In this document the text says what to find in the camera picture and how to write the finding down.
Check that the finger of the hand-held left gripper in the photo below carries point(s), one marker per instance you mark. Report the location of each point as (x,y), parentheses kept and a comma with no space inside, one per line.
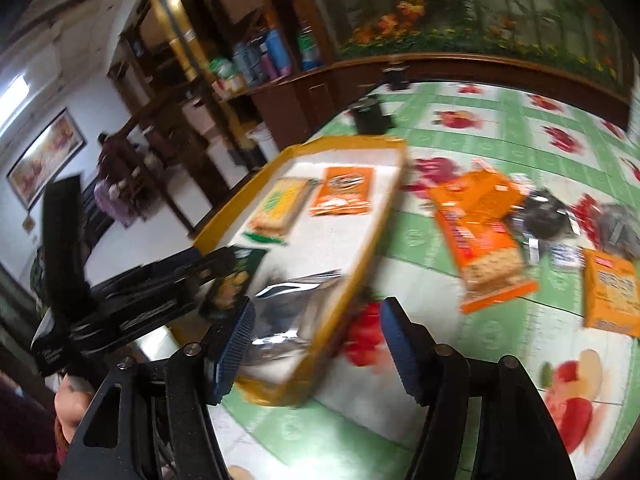
(165,272)

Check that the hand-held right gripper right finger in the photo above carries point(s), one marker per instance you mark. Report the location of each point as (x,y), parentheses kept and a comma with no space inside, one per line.
(400,352)

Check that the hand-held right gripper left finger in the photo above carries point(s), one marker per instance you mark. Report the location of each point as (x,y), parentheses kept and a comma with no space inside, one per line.
(234,355)

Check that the dark green snack packet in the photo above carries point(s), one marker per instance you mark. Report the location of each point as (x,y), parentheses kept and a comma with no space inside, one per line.
(232,280)

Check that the silver foil snack packet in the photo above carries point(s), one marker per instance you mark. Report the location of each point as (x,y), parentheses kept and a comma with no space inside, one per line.
(295,310)

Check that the yellow taped foam box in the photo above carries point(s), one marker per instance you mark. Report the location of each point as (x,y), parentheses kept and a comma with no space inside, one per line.
(345,245)

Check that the orange cracker packet red stripe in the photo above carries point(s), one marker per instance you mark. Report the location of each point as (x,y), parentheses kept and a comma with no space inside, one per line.
(485,260)

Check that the dark clear snack packet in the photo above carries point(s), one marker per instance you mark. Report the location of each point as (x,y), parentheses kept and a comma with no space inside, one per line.
(617,230)
(542,217)

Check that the person's left hand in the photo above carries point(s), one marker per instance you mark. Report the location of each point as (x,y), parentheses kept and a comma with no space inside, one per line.
(72,402)

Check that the dark wooden chair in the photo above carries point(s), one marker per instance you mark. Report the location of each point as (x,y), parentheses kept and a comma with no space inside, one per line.
(175,180)

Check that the yellow green cracker packet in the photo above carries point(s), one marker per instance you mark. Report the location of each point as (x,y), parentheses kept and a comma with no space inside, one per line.
(277,205)

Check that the white bucket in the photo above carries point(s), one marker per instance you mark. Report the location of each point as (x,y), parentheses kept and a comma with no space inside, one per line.
(262,142)

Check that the orange snack packet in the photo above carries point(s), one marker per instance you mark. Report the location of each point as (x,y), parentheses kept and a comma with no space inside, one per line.
(342,191)

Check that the green white bag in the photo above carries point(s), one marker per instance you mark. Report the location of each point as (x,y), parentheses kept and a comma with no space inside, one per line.
(224,74)

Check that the dark wooden cabinet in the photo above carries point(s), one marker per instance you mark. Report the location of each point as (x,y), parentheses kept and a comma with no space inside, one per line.
(295,105)

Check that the orange biscuit packet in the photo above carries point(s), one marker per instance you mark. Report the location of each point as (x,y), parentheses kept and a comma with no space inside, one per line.
(612,292)

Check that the grey blue jug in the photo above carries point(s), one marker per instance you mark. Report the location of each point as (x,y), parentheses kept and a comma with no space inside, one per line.
(245,64)

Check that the blue bottle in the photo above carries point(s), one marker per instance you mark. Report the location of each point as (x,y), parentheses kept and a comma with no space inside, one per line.
(278,52)

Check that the green blue bag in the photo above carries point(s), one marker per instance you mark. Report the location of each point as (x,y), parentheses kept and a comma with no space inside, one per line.
(310,47)

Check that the flower glass panel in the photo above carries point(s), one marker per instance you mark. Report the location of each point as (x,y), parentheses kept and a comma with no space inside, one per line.
(475,5)

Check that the framed wall picture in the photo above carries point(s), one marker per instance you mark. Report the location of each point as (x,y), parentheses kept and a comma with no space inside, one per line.
(45,157)

